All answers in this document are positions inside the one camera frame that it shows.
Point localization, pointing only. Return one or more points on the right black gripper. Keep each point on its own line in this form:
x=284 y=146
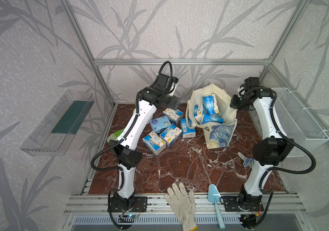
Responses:
x=233 y=104

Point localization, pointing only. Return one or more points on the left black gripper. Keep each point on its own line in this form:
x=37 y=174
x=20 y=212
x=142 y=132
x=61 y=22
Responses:
x=174 y=100

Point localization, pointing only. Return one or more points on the orange blue tissue pack back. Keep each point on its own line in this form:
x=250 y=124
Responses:
x=174 y=116

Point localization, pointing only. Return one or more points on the orange blue tissue pack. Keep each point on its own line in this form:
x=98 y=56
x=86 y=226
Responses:
x=199 y=112
x=174 y=116
x=171 y=134
x=154 y=142

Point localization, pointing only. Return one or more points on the light blue Vinda tissue pack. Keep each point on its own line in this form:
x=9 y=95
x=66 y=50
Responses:
x=160 y=124

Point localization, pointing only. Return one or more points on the canvas bag with blue painting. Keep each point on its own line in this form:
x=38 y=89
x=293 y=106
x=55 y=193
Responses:
x=216 y=135

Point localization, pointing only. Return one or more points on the blue tissue pack front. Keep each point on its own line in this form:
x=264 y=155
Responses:
x=212 y=118

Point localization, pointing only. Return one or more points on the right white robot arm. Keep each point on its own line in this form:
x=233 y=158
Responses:
x=273 y=148

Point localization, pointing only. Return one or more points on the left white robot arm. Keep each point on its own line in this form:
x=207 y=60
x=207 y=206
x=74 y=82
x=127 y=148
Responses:
x=148 y=100

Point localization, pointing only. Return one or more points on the blue white upright tissue pack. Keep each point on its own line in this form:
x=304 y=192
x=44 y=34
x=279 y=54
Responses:
x=187 y=132

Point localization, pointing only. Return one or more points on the blue dotted white glove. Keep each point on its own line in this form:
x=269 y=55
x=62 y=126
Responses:
x=247 y=162

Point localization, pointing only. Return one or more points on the green black work glove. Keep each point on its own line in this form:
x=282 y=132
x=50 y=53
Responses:
x=114 y=135

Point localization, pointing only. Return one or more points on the teal plastic trowel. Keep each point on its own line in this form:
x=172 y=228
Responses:
x=214 y=198

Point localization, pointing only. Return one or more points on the white cotton glove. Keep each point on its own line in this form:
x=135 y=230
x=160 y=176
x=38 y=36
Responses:
x=183 y=205

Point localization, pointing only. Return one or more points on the white wire basket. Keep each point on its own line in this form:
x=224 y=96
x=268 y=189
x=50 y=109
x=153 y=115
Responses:
x=297 y=122

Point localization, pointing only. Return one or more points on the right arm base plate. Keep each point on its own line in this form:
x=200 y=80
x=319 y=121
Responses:
x=242 y=204

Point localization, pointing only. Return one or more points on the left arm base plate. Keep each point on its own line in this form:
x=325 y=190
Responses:
x=133 y=204

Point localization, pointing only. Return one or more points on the clear plastic wall shelf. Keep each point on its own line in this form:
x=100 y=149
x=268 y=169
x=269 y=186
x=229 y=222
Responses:
x=53 y=136

